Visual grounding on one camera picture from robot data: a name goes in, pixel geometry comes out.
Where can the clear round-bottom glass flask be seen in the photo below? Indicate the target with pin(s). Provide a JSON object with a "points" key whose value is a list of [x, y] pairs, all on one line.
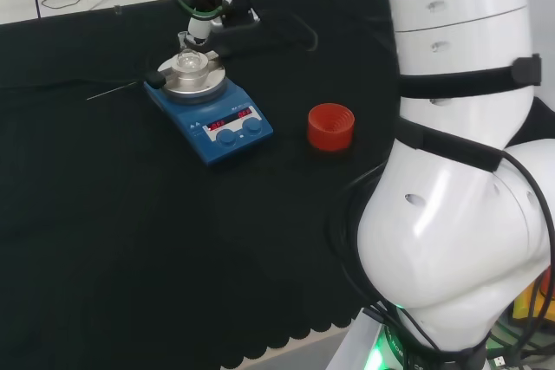
{"points": [[189, 60]]}

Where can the yellow stop button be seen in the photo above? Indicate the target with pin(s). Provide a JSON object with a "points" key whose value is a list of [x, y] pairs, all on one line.
{"points": [[526, 300]]}

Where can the black bench cloth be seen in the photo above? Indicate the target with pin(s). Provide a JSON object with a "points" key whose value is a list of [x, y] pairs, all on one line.
{"points": [[130, 235]]}

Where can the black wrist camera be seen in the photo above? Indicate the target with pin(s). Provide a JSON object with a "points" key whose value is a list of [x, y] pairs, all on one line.
{"points": [[238, 23]]}

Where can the small cloth clip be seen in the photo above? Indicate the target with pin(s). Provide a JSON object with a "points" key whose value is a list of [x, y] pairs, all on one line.
{"points": [[116, 10]]}

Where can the heater with blue base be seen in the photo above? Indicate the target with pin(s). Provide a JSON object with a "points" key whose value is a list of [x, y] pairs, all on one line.
{"points": [[208, 136]]}

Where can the thin glass rod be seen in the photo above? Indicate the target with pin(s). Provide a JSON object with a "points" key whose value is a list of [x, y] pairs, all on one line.
{"points": [[115, 91]]}

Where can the red threaded plastic cap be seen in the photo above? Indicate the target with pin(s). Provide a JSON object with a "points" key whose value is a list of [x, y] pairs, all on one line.
{"points": [[331, 129]]}

